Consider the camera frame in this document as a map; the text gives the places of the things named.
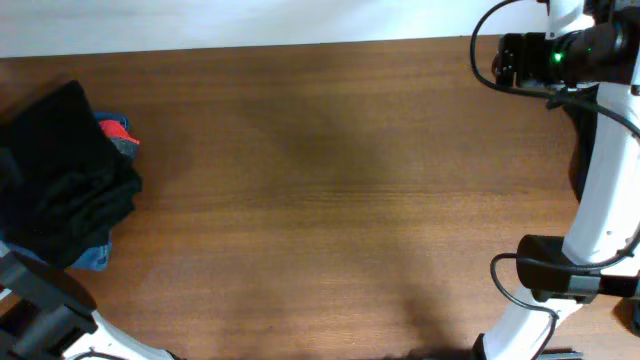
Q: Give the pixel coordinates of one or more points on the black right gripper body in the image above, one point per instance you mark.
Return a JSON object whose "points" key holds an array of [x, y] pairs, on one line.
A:
{"points": [[507, 60]]}

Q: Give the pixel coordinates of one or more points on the blue jeans stack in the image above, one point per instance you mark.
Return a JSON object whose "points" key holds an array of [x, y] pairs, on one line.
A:
{"points": [[95, 255]]}

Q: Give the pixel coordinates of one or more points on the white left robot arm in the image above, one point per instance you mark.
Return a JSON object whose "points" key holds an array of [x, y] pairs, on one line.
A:
{"points": [[56, 318]]}

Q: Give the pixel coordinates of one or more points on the black red trimmed garment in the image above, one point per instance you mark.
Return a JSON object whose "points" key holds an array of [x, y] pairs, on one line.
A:
{"points": [[118, 134]]}

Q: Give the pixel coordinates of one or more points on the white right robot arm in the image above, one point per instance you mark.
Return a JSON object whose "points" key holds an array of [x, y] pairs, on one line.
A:
{"points": [[587, 59]]}

